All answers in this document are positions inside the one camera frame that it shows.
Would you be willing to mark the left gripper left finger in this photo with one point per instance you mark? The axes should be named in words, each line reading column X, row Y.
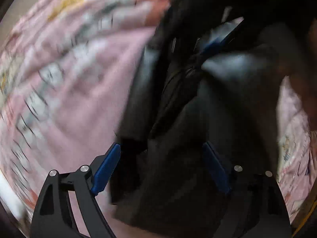
column 67, row 202

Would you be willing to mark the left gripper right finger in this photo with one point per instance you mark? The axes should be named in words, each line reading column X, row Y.
column 254, row 204

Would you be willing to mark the black leather jacket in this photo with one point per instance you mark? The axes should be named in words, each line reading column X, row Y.
column 211, row 73

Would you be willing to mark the pink patterned bed blanket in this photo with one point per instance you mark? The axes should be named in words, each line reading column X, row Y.
column 66, row 74

